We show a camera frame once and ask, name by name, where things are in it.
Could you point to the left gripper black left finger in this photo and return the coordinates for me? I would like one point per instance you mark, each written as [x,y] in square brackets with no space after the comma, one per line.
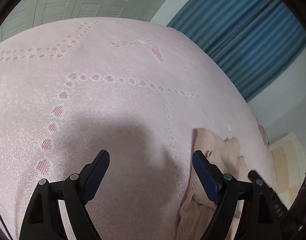
[43,218]

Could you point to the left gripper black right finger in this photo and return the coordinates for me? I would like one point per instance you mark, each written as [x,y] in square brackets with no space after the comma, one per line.
[225,191]

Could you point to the blue curtain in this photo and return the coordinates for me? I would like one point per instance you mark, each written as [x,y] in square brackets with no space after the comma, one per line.
[252,41]

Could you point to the cream wooden headboard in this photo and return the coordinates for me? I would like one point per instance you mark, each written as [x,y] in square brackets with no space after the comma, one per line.
[290,166]

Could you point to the white wardrobe with red decorations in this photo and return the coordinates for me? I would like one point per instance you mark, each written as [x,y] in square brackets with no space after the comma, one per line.
[31,13]

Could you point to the pink patterned bed sheet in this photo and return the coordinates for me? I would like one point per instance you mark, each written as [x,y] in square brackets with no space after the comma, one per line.
[72,88]

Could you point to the beige knitted sweater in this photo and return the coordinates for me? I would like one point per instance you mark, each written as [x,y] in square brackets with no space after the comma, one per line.
[212,158]

